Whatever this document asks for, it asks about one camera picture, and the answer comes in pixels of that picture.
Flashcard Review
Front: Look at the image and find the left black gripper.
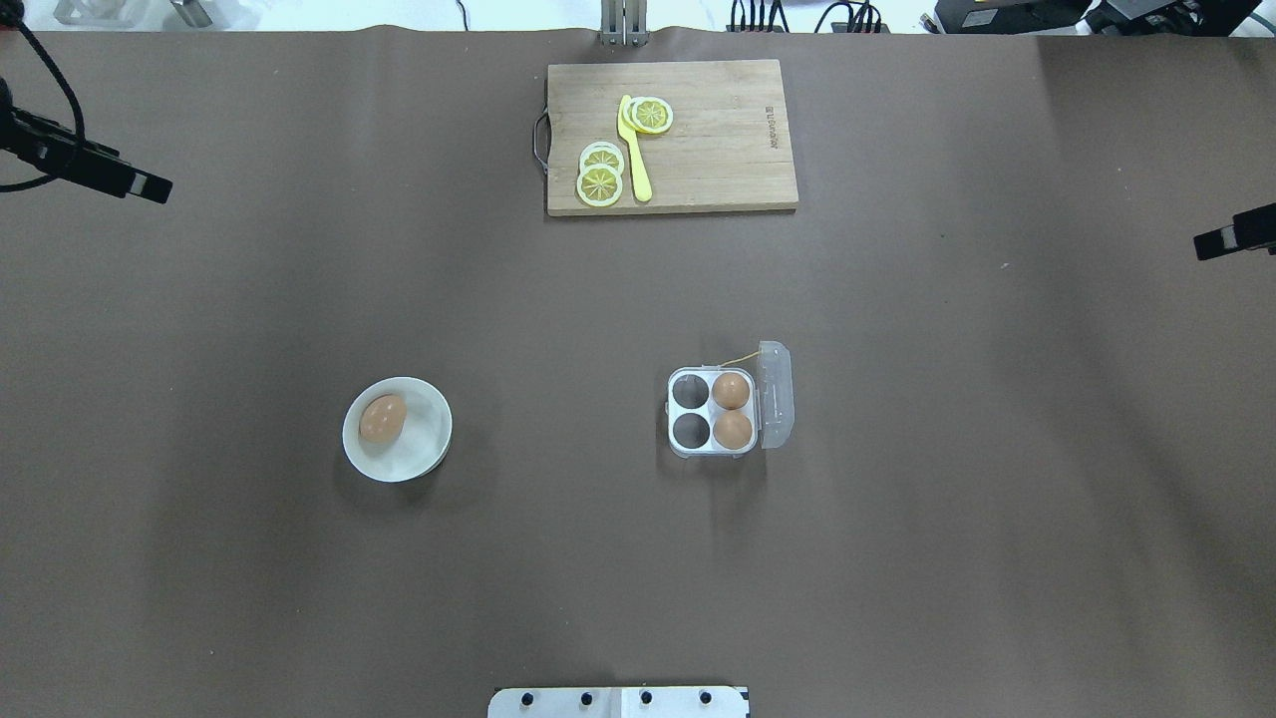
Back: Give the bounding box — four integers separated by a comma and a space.
1, 108, 174, 204

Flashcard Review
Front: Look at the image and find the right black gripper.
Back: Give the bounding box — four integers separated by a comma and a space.
1193, 201, 1276, 261

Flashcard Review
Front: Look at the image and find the brown egg from bowl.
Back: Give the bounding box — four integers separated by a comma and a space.
357, 394, 407, 445

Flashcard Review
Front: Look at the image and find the brown egg far slot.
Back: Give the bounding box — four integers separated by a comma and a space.
712, 371, 752, 412

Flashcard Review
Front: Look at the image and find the brown egg slot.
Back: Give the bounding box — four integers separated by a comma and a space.
712, 371, 752, 412
715, 409, 754, 451

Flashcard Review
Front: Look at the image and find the brown egg near slot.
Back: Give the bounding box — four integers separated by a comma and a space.
715, 409, 754, 451

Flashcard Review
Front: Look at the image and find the clear plastic egg box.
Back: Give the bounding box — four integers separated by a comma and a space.
665, 341, 795, 459

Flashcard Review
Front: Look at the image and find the white ceramic bowl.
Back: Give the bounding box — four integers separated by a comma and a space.
342, 377, 453, 483

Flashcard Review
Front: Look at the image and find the lemon slice front lower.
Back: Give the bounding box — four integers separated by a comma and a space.
577, 165, 624, 208

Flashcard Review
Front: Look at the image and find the lemon slice back lower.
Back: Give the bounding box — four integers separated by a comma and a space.
578, 142, 625, 173

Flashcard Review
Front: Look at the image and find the yellow rubber band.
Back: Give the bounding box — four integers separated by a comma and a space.
717, 349, 762, 367

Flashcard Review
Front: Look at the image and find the lemon slice under upper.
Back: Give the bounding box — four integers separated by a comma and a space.
619, 96, 638, 133

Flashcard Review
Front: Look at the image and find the yellow plastic knife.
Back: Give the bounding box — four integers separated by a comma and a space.
616, 94, 653, 203

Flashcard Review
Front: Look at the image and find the wooden cutting board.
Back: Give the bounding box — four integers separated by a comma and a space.
546, 59, 800, 217

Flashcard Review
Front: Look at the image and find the lemon slice top upper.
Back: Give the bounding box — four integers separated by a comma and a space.
627, 96, 674, 135

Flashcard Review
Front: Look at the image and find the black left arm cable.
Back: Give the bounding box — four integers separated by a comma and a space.
0, 20, 87, 193

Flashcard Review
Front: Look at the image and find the aluminium frame post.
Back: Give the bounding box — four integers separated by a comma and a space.
598, 0, 649, 47

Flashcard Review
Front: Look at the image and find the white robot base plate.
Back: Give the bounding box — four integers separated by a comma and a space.
486, 685, 753, 717

